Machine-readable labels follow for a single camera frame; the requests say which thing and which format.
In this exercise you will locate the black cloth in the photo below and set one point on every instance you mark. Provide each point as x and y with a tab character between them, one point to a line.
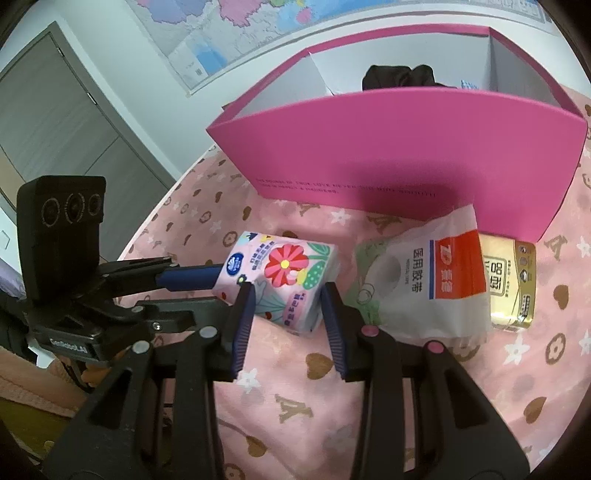
397	76

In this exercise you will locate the pink cardboard box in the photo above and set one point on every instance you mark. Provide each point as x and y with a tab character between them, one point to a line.
406	143

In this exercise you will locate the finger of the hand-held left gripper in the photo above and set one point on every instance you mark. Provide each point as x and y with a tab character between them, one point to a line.
191	278
184	316

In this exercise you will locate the wall map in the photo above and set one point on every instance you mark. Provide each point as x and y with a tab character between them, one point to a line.
258	27

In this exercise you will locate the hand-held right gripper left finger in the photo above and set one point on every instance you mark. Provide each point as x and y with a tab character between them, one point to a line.
242	323

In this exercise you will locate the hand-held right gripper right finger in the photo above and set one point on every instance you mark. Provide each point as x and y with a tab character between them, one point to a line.
333	323

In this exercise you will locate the floral tissue pack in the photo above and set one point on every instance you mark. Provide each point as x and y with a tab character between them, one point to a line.
281	281

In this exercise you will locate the golden tissue pack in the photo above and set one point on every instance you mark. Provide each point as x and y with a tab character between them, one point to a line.
510	281

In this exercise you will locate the pink printed blanket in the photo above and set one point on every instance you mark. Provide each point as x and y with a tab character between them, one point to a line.
438	392

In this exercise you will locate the white bag with red label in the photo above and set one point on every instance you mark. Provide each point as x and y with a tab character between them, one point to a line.
434	286

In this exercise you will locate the person's left forearm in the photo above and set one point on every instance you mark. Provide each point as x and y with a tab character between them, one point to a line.
32	383

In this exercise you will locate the grey door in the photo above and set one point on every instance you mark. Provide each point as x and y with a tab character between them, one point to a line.
64	120

